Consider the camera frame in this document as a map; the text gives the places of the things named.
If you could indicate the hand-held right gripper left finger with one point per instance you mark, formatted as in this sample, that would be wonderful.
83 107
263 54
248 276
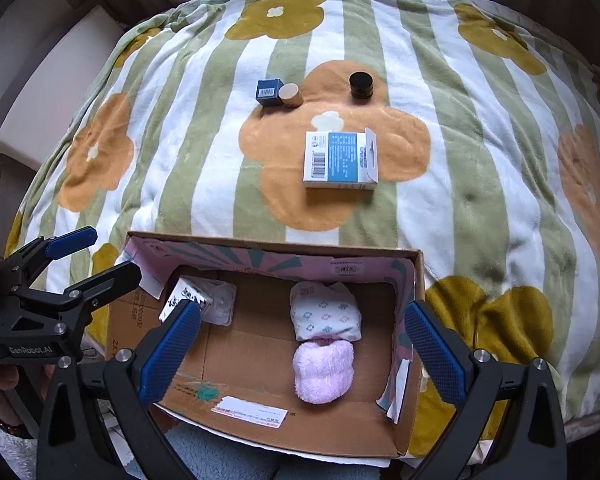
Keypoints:
172 347

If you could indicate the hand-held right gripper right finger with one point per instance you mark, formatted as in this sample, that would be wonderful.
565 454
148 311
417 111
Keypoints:
435 355

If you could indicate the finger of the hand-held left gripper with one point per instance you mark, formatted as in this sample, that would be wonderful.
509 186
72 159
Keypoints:
112 277
72 242

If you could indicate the cardboard box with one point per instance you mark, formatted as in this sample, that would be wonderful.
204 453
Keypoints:
250 345

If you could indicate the person's left forearm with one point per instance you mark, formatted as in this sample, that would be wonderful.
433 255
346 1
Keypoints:
2 455

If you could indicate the small white printed packet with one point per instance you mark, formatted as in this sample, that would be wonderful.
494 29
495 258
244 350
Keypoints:
180 295

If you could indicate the clear plastic blister pack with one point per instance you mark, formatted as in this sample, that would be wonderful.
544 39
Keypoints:
222 302

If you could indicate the pink fluffy cloth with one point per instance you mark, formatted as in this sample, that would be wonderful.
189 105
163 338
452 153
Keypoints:
325 370

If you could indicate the floral print soft packet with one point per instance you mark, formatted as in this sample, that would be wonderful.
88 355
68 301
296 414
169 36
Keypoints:
325 312

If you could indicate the person's legs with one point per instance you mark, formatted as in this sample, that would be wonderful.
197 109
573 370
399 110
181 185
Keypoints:
260 465

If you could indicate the white bench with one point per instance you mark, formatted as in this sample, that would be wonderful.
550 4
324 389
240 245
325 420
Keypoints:
55 85

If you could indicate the striped floral blanket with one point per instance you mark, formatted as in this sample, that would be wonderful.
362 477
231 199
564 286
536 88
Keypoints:
190 110

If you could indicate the white and blue box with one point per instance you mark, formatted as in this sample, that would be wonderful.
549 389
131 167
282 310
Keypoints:
337 157

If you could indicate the small blue box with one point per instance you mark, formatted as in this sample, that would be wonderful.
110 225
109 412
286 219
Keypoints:
269 92

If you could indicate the tan round cap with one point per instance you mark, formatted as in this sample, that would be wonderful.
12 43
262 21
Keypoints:
292 96

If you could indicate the black round jar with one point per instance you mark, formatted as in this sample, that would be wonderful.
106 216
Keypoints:
361 87

